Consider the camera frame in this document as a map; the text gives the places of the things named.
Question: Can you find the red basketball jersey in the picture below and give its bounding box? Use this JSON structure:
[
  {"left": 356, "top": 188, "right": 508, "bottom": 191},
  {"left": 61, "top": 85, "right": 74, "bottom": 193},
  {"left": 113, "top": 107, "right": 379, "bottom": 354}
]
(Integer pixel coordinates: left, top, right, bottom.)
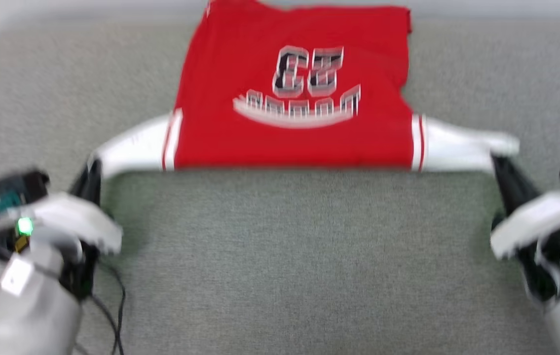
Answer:
[{"left": 89, "top": 0, "right": 521, "bottom": 174}]

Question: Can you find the grey fabric sofa seat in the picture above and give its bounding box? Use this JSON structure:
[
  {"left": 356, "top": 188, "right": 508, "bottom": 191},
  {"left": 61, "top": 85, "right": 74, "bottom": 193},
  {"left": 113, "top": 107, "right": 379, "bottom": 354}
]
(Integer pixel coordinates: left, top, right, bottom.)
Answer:
[{"left": 0, "top": 17, "right": 560, "bottom": 355}]

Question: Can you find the thin black left gripper cable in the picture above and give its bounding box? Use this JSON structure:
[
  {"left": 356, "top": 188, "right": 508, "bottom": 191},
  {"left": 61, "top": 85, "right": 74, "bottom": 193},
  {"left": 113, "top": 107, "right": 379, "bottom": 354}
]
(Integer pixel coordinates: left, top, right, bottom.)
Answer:
[{"left": 75, "top": 260, "right": 127, "bottom": 355}]

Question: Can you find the left camera cable teal plug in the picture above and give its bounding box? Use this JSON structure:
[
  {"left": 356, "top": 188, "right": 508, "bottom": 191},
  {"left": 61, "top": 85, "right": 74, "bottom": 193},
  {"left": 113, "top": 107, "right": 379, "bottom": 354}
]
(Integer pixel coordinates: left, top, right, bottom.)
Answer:
[{"left": 0, "top": 193, "right": 23, "bottom": 220}]

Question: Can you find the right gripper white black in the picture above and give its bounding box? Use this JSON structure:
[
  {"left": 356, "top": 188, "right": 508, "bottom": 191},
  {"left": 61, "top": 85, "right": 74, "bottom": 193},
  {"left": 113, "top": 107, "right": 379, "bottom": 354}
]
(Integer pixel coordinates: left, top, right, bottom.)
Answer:
[{"left": 489, "top": 155, "right": 560, "bottom": 304}]

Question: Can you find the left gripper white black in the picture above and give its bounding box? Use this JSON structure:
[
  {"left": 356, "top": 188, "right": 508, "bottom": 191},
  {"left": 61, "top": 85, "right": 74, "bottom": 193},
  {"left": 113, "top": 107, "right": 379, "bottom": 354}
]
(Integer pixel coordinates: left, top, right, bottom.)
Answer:
[{"left": 0, "top": 158, "right": 123, "bottom": 301}]

